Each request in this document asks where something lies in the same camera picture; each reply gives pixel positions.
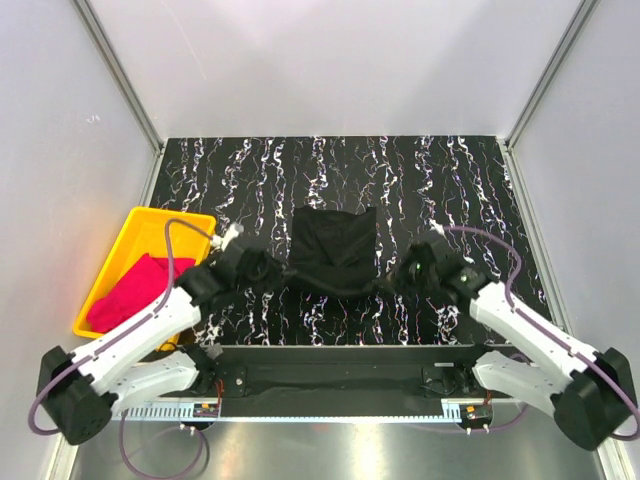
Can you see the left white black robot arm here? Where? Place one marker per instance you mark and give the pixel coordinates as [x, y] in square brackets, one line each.
[78, 392]

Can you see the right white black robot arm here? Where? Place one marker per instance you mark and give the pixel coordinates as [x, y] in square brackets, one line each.
[588, 393]

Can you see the red t shirt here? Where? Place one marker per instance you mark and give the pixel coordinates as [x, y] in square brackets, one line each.
[144, 282]

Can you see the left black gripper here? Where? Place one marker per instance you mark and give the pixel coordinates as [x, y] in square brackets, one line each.
[276, 271]

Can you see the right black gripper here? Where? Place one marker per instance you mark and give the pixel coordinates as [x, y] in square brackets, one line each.
[395, 280]

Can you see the yellow plastic bin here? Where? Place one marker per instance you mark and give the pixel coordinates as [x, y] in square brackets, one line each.
[143, 232]

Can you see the aluminium frame rail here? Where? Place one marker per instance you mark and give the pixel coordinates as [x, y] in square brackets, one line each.
[178, 372]

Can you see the white slotted cable duct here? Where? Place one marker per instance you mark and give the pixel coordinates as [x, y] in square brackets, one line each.
[432, 412]

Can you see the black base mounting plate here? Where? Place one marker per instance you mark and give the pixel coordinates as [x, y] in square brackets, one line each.
[408, 376]

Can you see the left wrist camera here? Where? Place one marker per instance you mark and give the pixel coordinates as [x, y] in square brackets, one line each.
[220, 243]

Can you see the black t shirt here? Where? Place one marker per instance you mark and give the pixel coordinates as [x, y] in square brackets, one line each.
[333, 253]

